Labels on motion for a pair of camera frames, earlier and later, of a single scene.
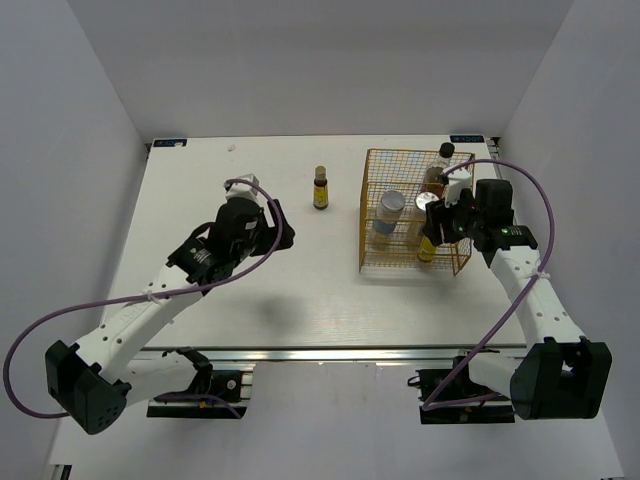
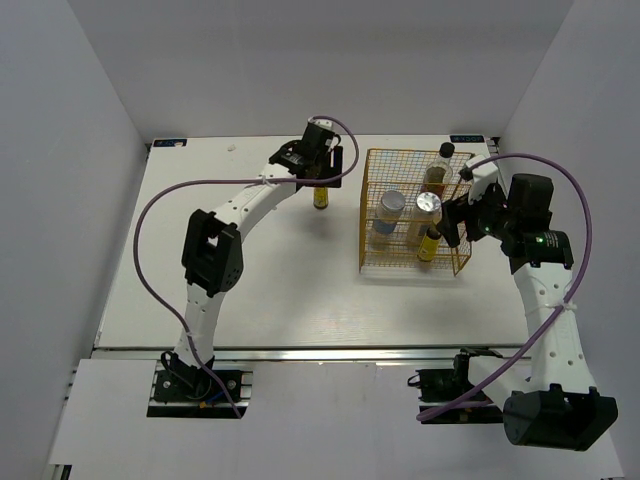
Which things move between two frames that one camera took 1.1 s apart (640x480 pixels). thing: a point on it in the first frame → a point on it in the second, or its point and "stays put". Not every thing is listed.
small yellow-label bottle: x=427 y=250 stays put
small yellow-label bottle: x=320 y=189 stays put
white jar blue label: x=389 y=211 stays put
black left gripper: x=287 y=233 → x=334 y=169
